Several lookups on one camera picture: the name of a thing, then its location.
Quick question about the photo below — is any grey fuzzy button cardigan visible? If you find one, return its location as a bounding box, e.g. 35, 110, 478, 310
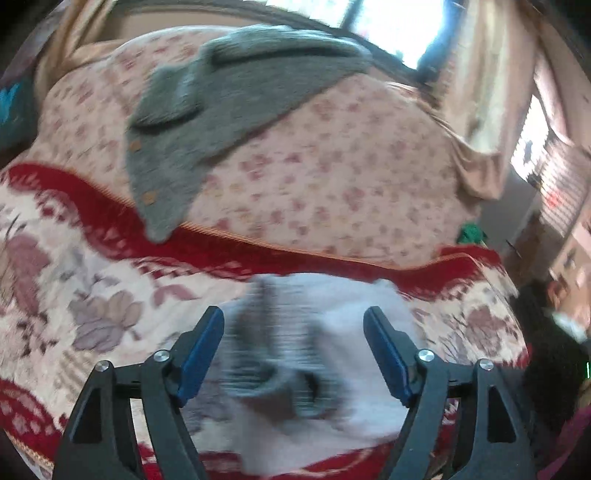
125, 25, 372, 243

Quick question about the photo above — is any green cloth item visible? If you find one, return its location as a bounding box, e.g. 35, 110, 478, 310
456, 222, 487, 246

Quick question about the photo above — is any beige curtain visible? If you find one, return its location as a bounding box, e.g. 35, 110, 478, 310
418, 1, 539, 200

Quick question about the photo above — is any pink floral quilt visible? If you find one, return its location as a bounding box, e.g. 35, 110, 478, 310
26, 26, 480, 266

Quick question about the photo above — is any red cream floral blanket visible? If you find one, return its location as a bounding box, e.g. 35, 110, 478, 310
1, 163, 528, 479

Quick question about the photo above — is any blue paper bag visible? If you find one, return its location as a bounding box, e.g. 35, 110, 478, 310
0, 77, 38, 151

